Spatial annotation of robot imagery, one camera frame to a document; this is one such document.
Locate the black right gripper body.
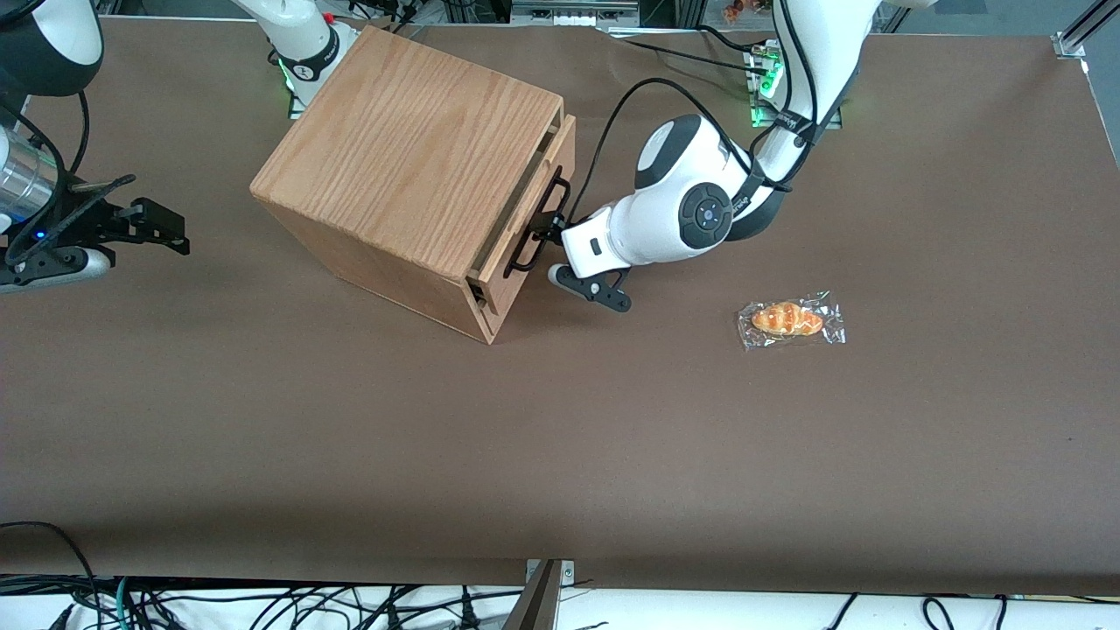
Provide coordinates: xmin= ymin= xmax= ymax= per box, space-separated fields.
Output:
xmin=9 ymin=188 xmax=132 ymax=263

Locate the wooden drawer with black handle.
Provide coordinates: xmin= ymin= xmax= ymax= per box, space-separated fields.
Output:
xmin=468 ymin=114 xmax=578 ymax=314

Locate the light wooden drawer cabinet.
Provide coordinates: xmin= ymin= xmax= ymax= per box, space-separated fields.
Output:
xmin=249 ymin=24 xmax=565 ymax=345

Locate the croissant in clear plastic wrapper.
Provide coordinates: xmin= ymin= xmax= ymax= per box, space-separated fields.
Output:
xmin=737 ymin=291 xmax=847 ymax=353

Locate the dark metal bar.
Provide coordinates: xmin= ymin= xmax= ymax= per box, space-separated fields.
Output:
xmin=500 ymin=560 xmax=563 ymax=630

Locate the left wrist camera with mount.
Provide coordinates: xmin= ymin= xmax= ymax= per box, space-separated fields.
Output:
xmin=549 ymin=262 xmax=633 ymax=314

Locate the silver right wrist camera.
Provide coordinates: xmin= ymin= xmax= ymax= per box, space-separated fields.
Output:
xmin=0 ymin=248 xmax=115 ymax=294

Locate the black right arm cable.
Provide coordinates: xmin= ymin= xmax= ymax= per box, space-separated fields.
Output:
xmin=68 ymin=90 xmax=91 ymax=174

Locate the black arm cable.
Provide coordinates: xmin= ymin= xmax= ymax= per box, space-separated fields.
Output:
xmin=567 ymin=0 xmax=819 ymax=228
xmin=68 ymin=90 xmax=91 ymax=174

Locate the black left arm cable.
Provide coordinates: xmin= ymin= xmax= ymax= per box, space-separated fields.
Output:
xmin=567 ymin=0 xmax=819 ymax=228

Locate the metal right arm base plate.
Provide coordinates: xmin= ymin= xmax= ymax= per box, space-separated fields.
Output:
xmin=286 ymin=57 xmax=309 ymax=120

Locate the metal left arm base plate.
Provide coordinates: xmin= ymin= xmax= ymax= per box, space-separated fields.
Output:
xmin=745 ymin=44 xmax=846 ymax=130

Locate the long black cable on table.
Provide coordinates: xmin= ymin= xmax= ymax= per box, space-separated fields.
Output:
xmin=623 ymin=38 xmax=760 ymax=73

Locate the aluminium frame rack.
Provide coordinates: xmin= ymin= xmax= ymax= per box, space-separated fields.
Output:
xmin=510 ymin=0 xmax=641 ymax=28

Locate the black looped floor cable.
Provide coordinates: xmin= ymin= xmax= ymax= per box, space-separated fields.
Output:
xmin=0 ymin=521 xmax=99 ymax=613

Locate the aluminium profile post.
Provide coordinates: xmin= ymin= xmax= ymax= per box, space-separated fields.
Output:
xmin=1053 ymin=0 xmax=1120 ymax=60

